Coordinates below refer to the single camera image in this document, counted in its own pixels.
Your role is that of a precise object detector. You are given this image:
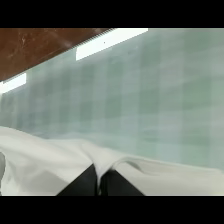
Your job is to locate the white T-shirt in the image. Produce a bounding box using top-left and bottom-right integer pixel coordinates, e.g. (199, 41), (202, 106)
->
(0, 125), (224, 197)

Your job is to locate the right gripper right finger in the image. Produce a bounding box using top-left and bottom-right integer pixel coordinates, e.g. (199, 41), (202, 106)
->
(99, 169), (146, 197)

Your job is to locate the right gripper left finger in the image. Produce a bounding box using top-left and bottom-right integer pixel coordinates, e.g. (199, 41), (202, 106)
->
(56, 164), (99, 197)

